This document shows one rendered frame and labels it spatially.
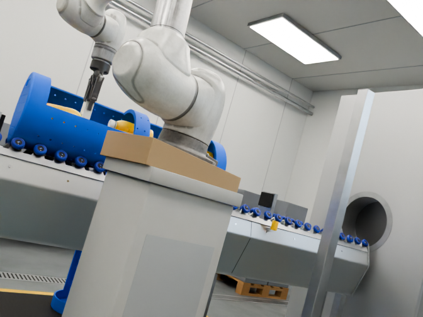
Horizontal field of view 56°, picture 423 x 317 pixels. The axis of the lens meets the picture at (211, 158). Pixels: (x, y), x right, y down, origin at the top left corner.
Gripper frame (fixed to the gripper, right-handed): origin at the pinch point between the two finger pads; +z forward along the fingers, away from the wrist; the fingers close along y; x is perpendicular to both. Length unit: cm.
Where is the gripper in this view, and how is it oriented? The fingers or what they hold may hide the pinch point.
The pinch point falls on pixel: (86, 111)
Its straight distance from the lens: 163.2
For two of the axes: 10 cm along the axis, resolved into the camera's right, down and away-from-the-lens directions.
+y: -5.3, -0.7, 8.4
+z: -2.7, 9.6, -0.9
